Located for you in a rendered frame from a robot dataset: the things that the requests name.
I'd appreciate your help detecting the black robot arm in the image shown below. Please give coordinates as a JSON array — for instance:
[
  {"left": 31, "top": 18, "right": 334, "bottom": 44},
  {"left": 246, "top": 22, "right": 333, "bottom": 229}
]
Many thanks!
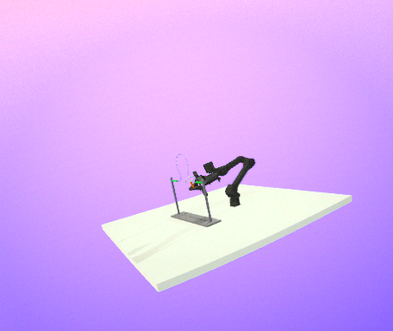
[{"left": 197, "top": 156, "right": 255, "bottom": 208}]

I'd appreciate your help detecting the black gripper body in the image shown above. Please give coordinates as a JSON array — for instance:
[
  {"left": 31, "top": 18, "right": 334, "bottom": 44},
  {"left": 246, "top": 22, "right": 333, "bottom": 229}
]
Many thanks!
[{"left": 192, "top": 171, "right": 211, "bottom": 192}]

